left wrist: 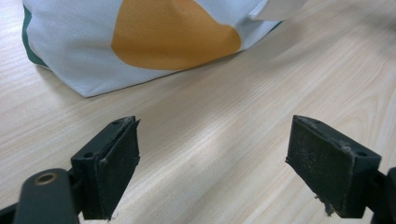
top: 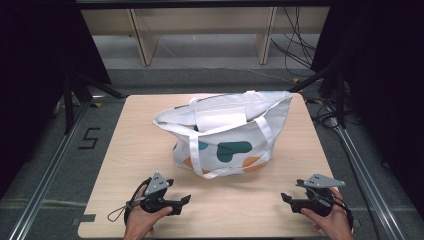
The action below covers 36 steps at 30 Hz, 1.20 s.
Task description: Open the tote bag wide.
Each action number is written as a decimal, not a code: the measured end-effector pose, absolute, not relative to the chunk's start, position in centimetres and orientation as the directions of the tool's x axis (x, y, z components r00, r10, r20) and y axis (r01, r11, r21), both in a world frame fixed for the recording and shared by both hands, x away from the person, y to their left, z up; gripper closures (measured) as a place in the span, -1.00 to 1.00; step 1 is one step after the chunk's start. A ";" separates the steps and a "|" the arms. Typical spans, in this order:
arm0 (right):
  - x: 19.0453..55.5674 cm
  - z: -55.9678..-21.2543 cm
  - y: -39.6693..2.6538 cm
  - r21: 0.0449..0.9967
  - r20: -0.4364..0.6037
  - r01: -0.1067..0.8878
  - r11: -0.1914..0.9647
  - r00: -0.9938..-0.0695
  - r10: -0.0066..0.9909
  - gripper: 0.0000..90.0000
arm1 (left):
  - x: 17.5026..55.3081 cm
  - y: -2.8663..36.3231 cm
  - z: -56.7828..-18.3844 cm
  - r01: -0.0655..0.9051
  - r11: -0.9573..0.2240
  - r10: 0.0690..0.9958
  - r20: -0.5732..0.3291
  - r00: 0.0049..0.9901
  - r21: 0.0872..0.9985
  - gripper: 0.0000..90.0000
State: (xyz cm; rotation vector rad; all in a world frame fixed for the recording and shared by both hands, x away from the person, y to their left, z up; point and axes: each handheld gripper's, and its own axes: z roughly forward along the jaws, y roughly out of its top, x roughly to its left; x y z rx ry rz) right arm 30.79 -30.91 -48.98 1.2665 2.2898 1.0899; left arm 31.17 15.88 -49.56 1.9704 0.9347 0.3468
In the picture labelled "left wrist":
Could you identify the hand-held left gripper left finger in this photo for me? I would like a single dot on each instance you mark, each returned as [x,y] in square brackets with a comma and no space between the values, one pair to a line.
[107,168]

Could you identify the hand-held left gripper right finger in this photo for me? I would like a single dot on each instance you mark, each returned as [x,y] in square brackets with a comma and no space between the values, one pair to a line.
[327,171]

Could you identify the white fabric bag orange print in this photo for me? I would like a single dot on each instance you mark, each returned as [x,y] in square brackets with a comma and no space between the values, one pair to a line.
[77,46]

